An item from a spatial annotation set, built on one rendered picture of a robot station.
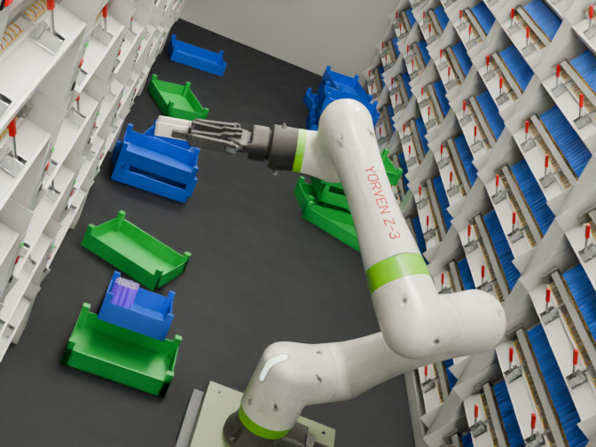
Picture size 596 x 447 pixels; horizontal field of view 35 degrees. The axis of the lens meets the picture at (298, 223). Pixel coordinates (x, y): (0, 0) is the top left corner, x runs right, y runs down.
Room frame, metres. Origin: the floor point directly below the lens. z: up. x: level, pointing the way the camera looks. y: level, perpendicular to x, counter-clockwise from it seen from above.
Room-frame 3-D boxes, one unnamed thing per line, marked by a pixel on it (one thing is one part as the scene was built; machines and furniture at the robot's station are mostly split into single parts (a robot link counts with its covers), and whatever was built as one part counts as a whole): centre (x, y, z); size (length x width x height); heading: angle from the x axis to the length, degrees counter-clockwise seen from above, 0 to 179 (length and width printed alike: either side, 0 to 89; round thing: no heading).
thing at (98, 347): (2.24, 0.30, 0.04); 0.30 x 0.20 x 0.08; 100
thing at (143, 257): (2.79, 0.45, 0.04); 0.30 x 0.20 x 0.08; 76
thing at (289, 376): (1.74, -0.12, 0.48); 0.16 x 0.13 x 0.19; 134
